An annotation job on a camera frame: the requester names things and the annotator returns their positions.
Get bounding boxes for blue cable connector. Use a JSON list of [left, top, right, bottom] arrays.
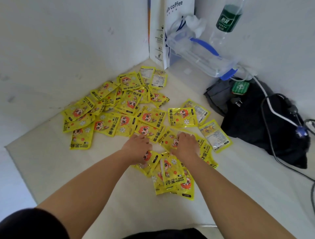
[[296, 125, 308, 138]]

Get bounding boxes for clear bottle with green label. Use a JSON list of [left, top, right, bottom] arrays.
[[209, 0, 247, 46]]

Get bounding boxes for yellow cartoon-print sachet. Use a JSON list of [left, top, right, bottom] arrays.
[[132, 150, 162, 178], [158, 128, 182, 152]]

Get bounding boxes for white cable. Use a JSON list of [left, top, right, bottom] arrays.
[[235, 64, 308, 134]]

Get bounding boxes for white paper carrier bag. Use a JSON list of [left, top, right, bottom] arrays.
[[148, 0, 195, 70]]

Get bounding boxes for black cable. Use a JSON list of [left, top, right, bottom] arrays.
[[260, 93, 315, 223]]

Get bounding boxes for crumpled white plastic bag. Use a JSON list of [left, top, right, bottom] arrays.
[[183, 15, 208, 38]]

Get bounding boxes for pile of yellow packets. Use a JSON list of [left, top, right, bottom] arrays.
[[61, 66, 233, 201]]

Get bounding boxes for black fabric bag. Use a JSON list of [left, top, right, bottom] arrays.
[[204, 77, 311, 169]]

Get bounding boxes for black trousers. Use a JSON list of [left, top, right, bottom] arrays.
[[123, 228, 208, 239]]

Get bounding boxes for person's right forearm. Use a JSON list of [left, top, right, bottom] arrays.
[[172, 155, 297, 239]]

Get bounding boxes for person's left hand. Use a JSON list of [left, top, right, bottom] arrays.
[[122, 134, 153, 165]]

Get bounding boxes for grey cloth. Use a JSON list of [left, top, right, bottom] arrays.
[[204, 79, 237, 117]]

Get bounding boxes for person's left forearm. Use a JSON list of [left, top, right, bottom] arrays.
[[36, 150, 131, 239]]

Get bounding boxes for person's right hand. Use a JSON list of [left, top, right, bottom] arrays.
[[171, 132, 201, 162]]

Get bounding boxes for black shirt sleeve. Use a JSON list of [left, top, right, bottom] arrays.
[[0, 208, 71, 239]]

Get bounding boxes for small green box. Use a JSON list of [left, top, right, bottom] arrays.
[[231, 81, 250, 96]]

